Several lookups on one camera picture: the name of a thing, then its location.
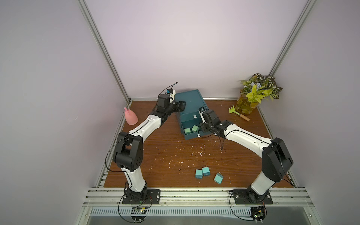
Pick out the green plug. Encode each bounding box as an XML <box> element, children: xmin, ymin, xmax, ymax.
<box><xmin>184</xmin><ymin>128</ymin><xmax>191</xmax><ymax>135</ymax></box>
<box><xmin>191</xmin><ymin>125</ymin><xmax>199</xmax><ymax>133</ymax></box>

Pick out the teal drawer cabinet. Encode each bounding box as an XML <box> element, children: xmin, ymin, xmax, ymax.
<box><xmin>175</xmin><ymin>90</ymin><xmax>211</xmax><ymax>140</ymax></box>

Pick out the teal plug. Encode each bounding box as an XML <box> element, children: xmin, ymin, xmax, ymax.
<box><xmin>195</xmin><ymin>169</ymin><xmax>203</xmax><ymax>179</ymax></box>
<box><xmin>202</xmin><ymin>167</ymin><xmax>211</xmax><ymax>176</ymax></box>
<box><xmin>214</xmin><ymin>173</ymin><xmax>224</xmax><ymax>184</ymax></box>

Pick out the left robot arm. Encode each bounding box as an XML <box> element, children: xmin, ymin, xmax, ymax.
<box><xmin>113</xmin><ymin>93</ymin><xmax>186</xmax><ymax>202</ymax></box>

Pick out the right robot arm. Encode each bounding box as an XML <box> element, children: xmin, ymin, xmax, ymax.
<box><xmin>199</xmin><ymin>107</ymin><xmax>293</xmax><ymax>203</ymax></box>

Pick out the green toy rake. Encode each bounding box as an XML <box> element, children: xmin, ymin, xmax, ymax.
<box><xmin>229</xmin><ymin>106</ymin><xmax>250</xmax><ymax>122</ymax></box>

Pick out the pink spray bottle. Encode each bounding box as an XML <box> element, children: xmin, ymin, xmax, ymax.
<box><xmin>124</xmin><ymin>107</ymin><xmax>138</xmax><ymax>126</ymax></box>

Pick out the artificial plant in vase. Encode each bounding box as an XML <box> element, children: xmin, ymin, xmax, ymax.
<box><xmin>235</xmin><ymin>73</ymin><xmax>283</xmax><ymax>115</ymax></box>

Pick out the right electronics board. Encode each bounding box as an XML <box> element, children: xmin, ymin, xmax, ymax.
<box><xmin>250</xmin><ymin>206</ymin><xmax>267</xmax><ymax>223</ymax></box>

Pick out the electronics board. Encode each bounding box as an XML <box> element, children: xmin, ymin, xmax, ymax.
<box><xmin>130</xmin><ymin>207</ymin><xmax>148</xmax><ymax>223</ymax></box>
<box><xmin>250</xmin><ymin>206</ymin><xmax>267</xmax><ymax>223</ymax></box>

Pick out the left electronics board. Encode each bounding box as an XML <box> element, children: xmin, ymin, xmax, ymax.
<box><xmin>130</xmin><ymin>207</ymin><xmax>148</xmax><ymax>223</ymax></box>

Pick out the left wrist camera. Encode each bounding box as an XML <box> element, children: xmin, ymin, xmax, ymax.
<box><xmin>166</xmin><ymin>88</ymin><xmax>176</xmax><ymax>104</ymax></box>

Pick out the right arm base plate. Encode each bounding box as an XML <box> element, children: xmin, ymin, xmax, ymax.
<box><xmin>230</xmin><ymin>189</ymin><xmax>273</xmax><ymax>205</ymax></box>

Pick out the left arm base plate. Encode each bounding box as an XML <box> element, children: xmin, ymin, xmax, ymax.
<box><xmin>122</xmin><ymin>188</ymin><xmax>161</xmax><ymax>205</ymax></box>

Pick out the aluminium front rail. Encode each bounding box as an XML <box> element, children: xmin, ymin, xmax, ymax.
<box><xmin>82</xmin><ymin>187</ymin><xmax>314</xmax><ymax>207</ymax></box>

